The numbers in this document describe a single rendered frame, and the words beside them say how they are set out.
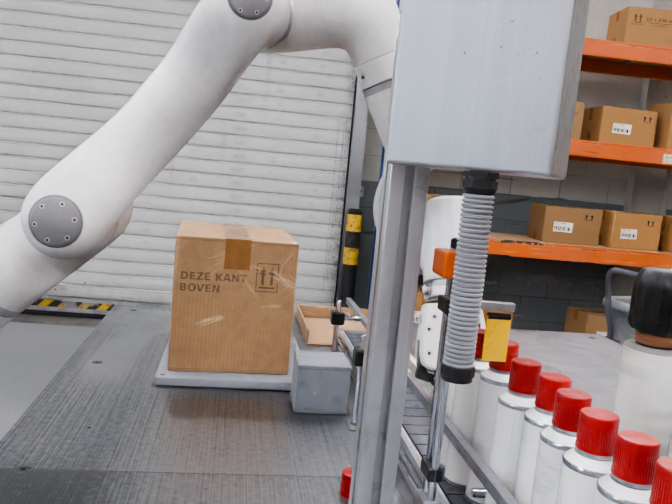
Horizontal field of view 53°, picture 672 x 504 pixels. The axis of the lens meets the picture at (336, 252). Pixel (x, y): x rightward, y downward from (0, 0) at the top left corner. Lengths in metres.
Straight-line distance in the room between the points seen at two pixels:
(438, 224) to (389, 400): 0.33
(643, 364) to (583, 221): 3.92
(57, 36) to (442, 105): 4.78
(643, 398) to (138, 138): 0.79
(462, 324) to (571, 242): 4.27
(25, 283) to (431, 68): 0.67
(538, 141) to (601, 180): 5.15
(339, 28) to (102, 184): 0.39
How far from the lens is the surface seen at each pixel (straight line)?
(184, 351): 1.38
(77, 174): 0.98
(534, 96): 0.68
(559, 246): 4.79
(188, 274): 1.35
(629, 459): 0.60
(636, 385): 1.07
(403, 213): 0.77
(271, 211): 5.09
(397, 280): 0.78
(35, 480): 1.03
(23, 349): 1.61
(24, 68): 5.41
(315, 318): 2.00
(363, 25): 0.99
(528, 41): 0.69
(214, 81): 0.98
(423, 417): 1.17
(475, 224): 0.67
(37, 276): 1.10
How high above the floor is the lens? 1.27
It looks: 7 degrees down
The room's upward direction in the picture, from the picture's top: 5 degrees clockwise
